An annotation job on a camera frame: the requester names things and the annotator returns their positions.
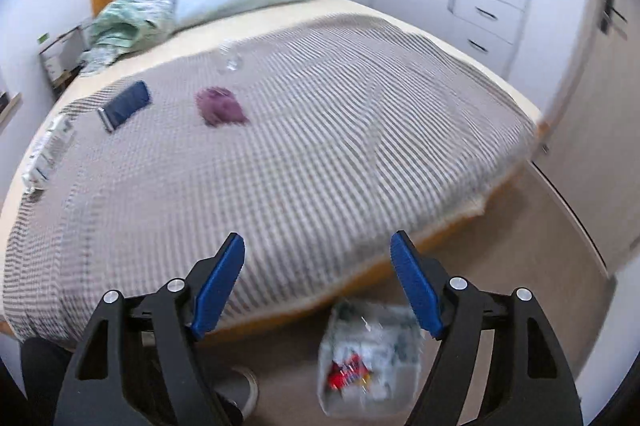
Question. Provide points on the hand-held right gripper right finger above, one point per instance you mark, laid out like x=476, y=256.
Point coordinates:
x=415, y=286

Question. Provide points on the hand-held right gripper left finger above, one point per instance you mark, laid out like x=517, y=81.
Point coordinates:
x=220, y=286

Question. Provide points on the clear plastic bag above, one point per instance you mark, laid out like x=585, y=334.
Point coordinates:
x=380, y=341

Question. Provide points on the red snack packet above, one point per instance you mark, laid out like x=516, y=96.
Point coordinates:
x=345, y=371

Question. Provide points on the torn white green carton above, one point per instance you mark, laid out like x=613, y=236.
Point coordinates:
x=47, y=150

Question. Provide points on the grey slipper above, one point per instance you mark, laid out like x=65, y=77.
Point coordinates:
x=245, y=388

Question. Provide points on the brown checkered blanket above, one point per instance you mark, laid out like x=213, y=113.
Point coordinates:
x=325, y=155

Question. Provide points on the purple cloth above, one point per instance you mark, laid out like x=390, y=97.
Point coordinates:
x=220, y=105

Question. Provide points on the dark blue packet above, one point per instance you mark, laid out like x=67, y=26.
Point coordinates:
x=127, y=101

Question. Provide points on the small clear plastic bottle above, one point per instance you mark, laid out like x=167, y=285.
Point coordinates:
x=231, y=60

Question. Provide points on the beige door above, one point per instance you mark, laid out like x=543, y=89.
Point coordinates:
x=590, y=130

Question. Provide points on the black nightstand rack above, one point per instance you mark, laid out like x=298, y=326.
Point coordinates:
x=60, y=75

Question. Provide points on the wooden windowsill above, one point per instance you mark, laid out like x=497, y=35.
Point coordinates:
x=10, y=113

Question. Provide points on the green floral quilt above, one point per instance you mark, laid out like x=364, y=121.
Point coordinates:
x=130, y=20

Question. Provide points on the cream mattress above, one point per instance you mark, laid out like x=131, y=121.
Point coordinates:
x=350, y=8

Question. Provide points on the white clock green display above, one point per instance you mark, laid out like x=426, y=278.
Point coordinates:
x=44, y=38

